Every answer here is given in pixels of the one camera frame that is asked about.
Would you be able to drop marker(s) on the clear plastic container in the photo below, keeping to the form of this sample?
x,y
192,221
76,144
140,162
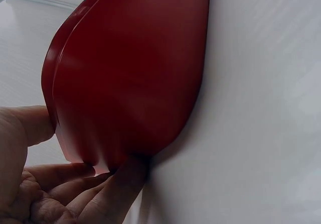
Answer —
x,y
37,0

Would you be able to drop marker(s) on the red plastic tray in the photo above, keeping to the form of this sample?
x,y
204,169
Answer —
x,y
130,73

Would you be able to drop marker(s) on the person's left hand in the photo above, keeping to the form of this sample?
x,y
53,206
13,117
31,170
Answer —
x,y
22,191

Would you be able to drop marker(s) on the person's left thumb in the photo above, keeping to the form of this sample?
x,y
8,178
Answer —
x,y
30,123

